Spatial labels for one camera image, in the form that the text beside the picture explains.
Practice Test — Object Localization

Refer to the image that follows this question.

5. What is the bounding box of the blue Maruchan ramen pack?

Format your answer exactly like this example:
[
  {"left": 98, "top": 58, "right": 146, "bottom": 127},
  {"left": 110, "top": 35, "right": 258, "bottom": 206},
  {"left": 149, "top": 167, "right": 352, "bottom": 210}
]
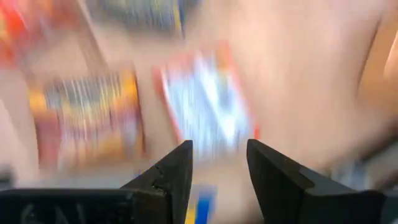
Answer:
[
  {"left": 86, "top": 0, "right": 200, "bottom": 35},
  {"left": 185, "top": 185, "right": 218, "bottom": 224}
]

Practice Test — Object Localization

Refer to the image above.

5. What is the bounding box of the white-backed red ramen pack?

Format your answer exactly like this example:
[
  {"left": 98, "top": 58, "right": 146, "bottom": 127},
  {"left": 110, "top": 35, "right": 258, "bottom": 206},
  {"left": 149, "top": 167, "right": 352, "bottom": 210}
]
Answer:
[{"left": 152, "top": 42, "right": 261, "bottom": 156}]

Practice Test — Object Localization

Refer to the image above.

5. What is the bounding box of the orange Maruchan ramen pack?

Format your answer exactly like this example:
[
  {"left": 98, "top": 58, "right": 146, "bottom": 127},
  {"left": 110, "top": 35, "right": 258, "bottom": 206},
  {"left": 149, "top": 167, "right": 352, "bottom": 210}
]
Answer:
[{"left": 0, "top": 0, "right": 81, "bottom": 68}]

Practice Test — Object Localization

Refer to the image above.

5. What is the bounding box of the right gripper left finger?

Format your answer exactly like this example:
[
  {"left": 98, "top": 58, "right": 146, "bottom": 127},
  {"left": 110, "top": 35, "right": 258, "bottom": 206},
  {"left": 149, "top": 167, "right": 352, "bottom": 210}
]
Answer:
[{"left": 120, "top": 139, "right": 194, "bottom": 224}]

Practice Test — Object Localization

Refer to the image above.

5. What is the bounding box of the red Maruchan ramen pack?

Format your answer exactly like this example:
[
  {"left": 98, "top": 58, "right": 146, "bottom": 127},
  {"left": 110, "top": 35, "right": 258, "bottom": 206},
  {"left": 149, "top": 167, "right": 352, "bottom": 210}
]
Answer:
[{"left": 27, "top": 70, "right": 146, "bottom": 170}]

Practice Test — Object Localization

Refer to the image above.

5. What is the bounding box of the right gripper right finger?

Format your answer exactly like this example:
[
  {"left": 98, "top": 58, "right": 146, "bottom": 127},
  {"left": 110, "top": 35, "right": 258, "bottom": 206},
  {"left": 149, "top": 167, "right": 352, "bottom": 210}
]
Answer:
[{"left": 247, "top": 139, "right": 386, "bottom": 224}]

